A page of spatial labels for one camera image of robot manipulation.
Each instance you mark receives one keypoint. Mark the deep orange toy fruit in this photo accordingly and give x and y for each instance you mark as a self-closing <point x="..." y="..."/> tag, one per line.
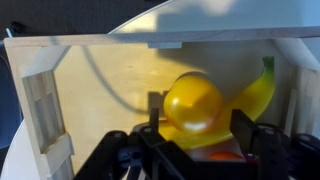
<point x="226" y="155"/>

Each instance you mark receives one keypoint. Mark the light wooden tray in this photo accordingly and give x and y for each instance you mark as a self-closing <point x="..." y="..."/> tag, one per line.
<point x="110" y="76"/>

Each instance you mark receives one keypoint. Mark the yellow toy banana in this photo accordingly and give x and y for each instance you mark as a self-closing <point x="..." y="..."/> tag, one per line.
<point x="253" y="96"/>

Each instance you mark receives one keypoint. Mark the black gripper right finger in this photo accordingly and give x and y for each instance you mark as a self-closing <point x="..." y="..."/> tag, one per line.
<point x="243" y="131"/>

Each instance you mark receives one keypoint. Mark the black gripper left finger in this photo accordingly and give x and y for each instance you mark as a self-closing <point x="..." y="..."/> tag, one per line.
<point x="154" y="120"/>

